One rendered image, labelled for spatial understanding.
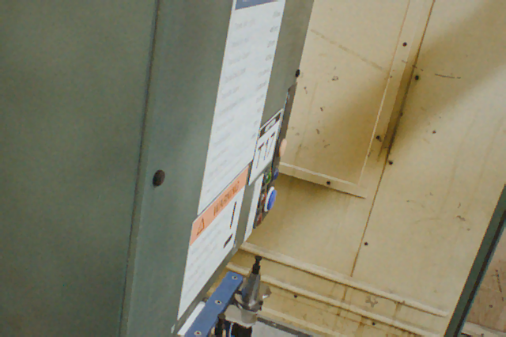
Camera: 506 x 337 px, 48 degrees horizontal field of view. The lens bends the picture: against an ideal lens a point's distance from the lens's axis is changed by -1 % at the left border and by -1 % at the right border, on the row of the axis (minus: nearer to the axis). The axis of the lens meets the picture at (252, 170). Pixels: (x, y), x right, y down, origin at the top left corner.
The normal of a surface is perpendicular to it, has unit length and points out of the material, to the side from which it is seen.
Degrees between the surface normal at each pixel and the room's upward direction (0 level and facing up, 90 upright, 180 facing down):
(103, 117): 90
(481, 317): 90
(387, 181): 90
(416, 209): 89
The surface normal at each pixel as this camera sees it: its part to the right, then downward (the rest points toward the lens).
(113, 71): -0.30, 0.32
